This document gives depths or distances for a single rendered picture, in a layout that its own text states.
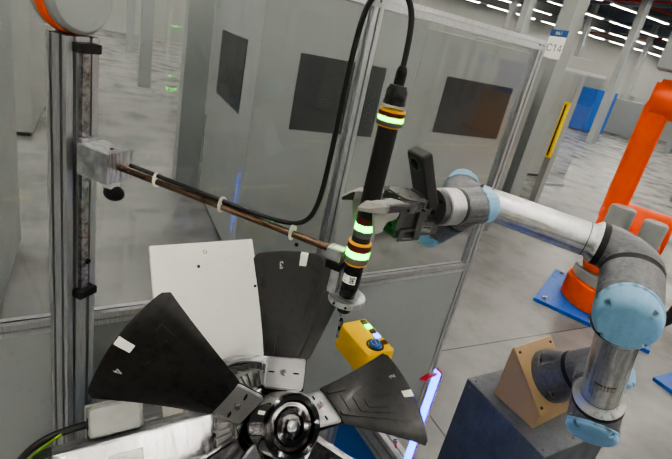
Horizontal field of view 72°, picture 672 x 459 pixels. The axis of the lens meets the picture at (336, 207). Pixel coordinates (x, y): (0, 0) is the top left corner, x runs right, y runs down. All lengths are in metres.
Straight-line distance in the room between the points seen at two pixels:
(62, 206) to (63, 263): 0.15
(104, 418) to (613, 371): 1.04
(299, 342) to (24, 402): 1.00
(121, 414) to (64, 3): 0.81
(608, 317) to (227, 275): 0.85
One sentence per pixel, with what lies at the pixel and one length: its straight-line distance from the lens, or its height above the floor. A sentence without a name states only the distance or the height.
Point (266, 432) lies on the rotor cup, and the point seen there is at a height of 1.23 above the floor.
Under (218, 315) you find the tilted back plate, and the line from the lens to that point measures 1.20.
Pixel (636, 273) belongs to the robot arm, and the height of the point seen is 1.61.
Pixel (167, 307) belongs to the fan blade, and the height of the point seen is 1.41.
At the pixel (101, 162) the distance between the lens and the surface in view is 1.12.
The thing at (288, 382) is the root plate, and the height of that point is 1.24.
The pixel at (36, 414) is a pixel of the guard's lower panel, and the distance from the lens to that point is 1.81.
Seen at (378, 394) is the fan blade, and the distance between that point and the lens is 1.14.
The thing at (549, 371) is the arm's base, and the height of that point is 1.16.
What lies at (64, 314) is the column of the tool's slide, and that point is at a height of 1.12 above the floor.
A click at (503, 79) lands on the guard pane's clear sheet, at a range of 2.08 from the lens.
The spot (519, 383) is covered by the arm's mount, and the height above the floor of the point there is 1.09.
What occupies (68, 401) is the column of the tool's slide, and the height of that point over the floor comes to 0.83.
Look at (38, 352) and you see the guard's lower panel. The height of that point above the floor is 0.89.
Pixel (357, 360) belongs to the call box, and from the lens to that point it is 1.47.
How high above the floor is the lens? 1.92
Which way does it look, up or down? 21 degrees down
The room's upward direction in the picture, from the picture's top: 12 degrees clockwise
